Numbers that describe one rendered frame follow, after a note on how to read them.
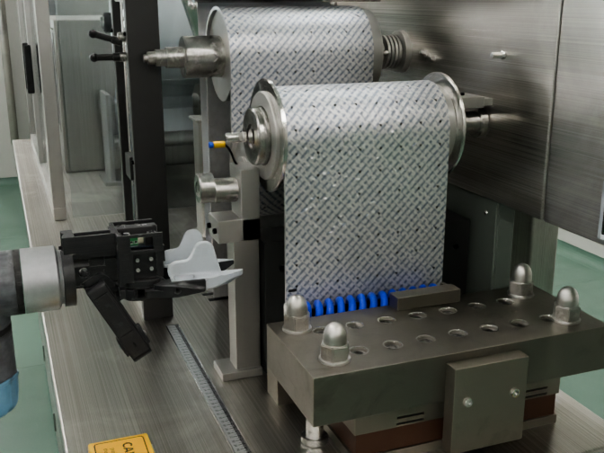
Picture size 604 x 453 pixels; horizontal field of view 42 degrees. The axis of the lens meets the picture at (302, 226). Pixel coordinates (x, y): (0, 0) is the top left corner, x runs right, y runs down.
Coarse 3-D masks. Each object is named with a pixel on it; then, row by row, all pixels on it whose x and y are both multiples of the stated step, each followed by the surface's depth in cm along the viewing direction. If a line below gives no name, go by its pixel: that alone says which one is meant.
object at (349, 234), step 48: (288, 192) 100; (336, 192) 102; (384, 192) 104; (432, 192) 107; (288, 240) 101; (336, 240) 104; (384, 240) 106; (432, 240) 109; (288, 288) 103; (336, 288) 106; (384, 288) 108
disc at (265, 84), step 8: (264, 80) 101; (256, 88) 104; (264, 88) 101; (272, 88) 98; (272, 96) 99; (280, 104) 97; (280, 112) 96; (280, 120) 97; (280, 128) 97; (280, 136) 97; (280, 144) 98; (280, 152) 98; (280, 160) 98; (280, 168) 98; (280, 176) 99; (264, 184) 105; (272, 184) 102; (280, 184) 101
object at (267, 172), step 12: (264, 96) 100; (444, 96) 107; (264, 108) 101; (276, 120) 98; (456, 120) 106; (276, 132) 98; (456, 132) 107; (276, 144) 98; (276, 156) 99; (264, 168) 103; (276, 168) 100
